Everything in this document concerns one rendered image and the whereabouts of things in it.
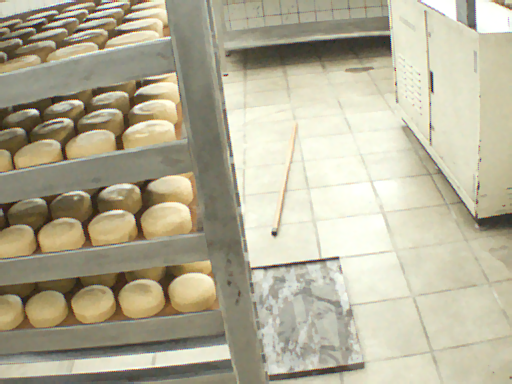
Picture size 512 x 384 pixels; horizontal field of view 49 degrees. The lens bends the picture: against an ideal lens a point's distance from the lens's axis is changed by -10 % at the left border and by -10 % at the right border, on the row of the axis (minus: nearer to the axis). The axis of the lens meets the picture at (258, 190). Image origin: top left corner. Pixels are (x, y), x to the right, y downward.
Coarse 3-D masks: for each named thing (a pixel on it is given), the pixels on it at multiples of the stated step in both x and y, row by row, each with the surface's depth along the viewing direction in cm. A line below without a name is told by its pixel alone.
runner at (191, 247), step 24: (144, 240) 55; (168, 240) 56; (192, 240) 56; (0, 264) 55; (24, 264) 55; (48, 264) 56; (72, 264) 56; (96, 264) 56; (120, 264) 56; (144, 264) 56; (168, 264) 57
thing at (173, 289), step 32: (0, 288) 68; (32, 288) 70; (64, 288) 69; (96, 288) 66; (128, 288) 65; (160, 288) 65; (192, 288) 64; (0, 320) 62; (32, 320) 63; (64, 320) 64; (96, 320) 63
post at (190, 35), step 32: (192, 0) 43; (192, 32) 44; (192, 64) 45; (192, 96) 47; (192, 128) 48; (224, 128) 49; (192, 160) 49; (224, 160) 49; (224, 192) 50; (224, 224) 52; (224, 256) 53; (224, 288) 55; (224, 320) 56; (256, 352) 59
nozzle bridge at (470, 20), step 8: (456, 0) 210; (464, 0) 202; (472, 0) 200; (456, 8) 212; (464, 8) 204; (472, 8) 202; (456, 16) 214; (464, 16) 206; (472, 16) 203; (464, 24) 207; (472, 24) 204
